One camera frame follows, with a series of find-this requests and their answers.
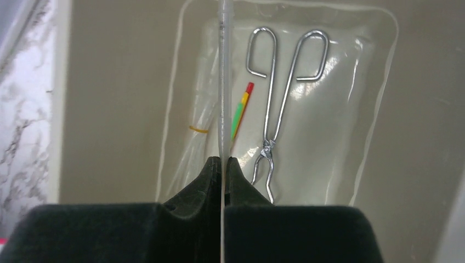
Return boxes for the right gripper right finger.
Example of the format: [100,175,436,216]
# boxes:
[224,158,383,262]

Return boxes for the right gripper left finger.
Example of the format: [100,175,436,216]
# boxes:
[1,157,222,262]

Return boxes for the metal crucible tongs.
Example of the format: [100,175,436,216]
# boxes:
[246,27,330,204]

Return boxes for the green handled tool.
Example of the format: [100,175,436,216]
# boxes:
[231,82,254,141]

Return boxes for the clear glass rod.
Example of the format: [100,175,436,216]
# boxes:
[218,1,234,262]

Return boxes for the beige plastic bin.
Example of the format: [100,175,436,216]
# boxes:
[47,1,464,262]

